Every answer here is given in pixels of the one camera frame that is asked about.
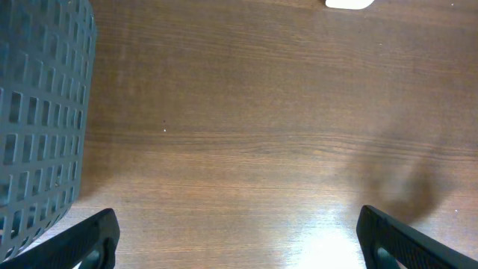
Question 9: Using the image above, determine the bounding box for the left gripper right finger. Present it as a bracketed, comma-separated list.
[356, 205, 477, 268]

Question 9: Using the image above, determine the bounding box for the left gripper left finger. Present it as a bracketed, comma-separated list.
[1, 208, 120, 269]

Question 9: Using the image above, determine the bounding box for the grey plastic mesh basket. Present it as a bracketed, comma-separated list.
[1, 0, 97, 261]

